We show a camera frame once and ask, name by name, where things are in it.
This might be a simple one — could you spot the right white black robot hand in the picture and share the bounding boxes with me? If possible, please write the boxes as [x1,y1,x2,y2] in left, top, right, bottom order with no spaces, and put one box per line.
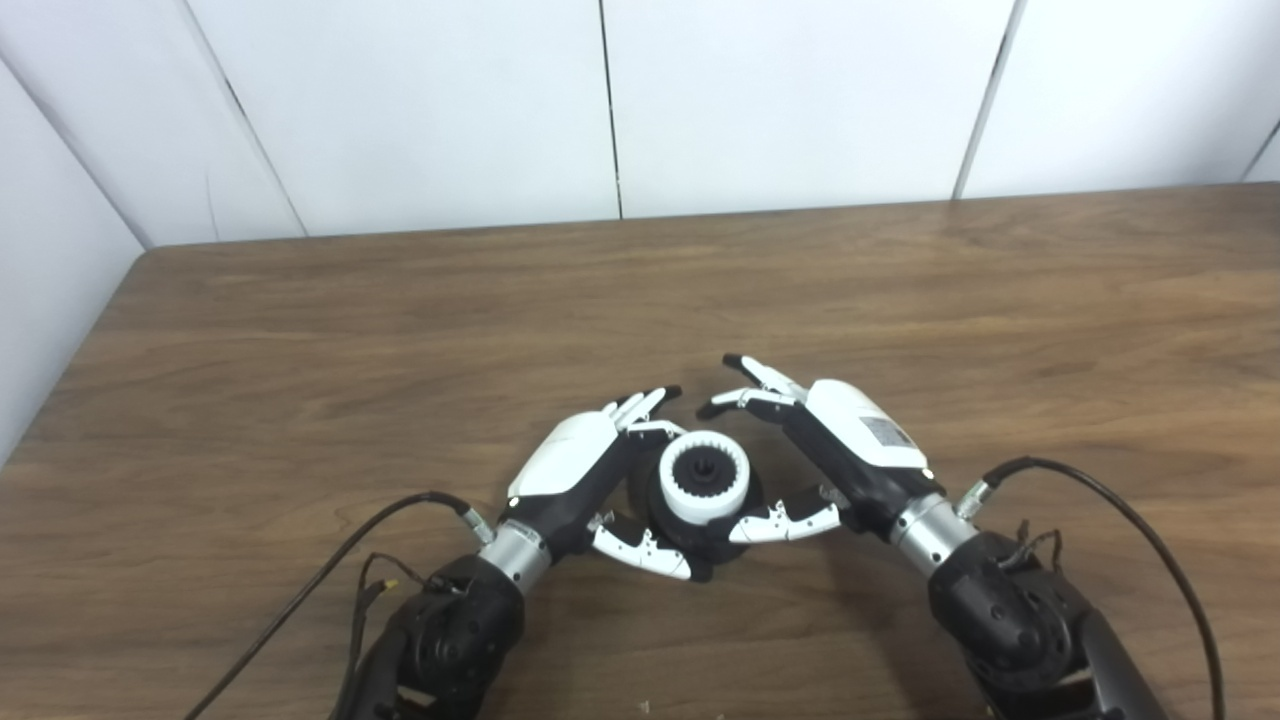
[696,353,946,546]

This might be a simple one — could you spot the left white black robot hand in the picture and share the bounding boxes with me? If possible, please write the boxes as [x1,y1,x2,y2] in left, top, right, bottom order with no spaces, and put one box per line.
[505,385,716,583]

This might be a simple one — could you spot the white toothed plastic ring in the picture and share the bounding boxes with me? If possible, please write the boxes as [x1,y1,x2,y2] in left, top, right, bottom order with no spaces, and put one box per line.
[657,430,751,527]

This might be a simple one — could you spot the round black plastic part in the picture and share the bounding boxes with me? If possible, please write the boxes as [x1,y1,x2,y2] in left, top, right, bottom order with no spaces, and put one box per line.
[628,445,766,581]

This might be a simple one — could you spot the thin right arm wires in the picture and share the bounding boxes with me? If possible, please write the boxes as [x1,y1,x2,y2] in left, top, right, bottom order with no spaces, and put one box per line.
[1000,520,1066,576]

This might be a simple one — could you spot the thin arm wires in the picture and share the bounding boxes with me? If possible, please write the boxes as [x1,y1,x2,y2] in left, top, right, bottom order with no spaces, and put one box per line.
[345,552,441,701]
[1000,520,1066,576]

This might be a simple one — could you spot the thin left arm wires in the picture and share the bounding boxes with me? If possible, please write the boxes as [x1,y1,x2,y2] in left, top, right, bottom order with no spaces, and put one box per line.
[345,552,441,701]

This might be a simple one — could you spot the thick black left wrist cable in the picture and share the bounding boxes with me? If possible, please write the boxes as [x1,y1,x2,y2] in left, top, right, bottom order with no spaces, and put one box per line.
[185,491,496,720]

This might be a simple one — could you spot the thick black wrist cable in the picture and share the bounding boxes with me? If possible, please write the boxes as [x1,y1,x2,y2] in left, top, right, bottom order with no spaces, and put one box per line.
[955,456,1226,720]
[185,491,496,720]

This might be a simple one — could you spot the thick black right wrist cable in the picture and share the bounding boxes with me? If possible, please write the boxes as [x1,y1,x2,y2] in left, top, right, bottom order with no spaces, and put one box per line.
[955,456,1226,720]

